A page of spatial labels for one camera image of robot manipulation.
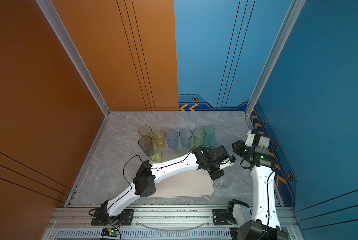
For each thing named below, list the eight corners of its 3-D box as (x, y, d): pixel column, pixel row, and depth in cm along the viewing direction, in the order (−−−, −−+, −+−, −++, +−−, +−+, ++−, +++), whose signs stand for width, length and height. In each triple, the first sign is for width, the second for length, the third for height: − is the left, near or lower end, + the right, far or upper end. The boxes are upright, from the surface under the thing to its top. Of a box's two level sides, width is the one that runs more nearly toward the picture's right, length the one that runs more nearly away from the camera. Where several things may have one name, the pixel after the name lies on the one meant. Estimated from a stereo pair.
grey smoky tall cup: (142, 157, 96) (136, 146, 86) (144, 147, 101) (139, 135, 91) (154, 157, 96) (150, 146, 86) (155, 147, 101) (152, 135, 91)
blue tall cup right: (179, 150, 100) (179, 138, 89) (179, 140, 106) (179, 128, 94) (191, 150, 100) (192, 138, 89) (191, 140, 105) (192, 128, 94)
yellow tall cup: (154, 150, 101) (151, 138, 90) (156, 141, 105) (152, 128, 94) (166, 150, 101) (163, 138, 90) (167, 141, 105) (164, 128, 94)
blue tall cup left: (166, 150, 100) (164, 138, 89) (167, 141, 105) (165, 129, 94) (178, 150, 100) (177, 138, 89) (178, 141, 105) (177, 129, 94)
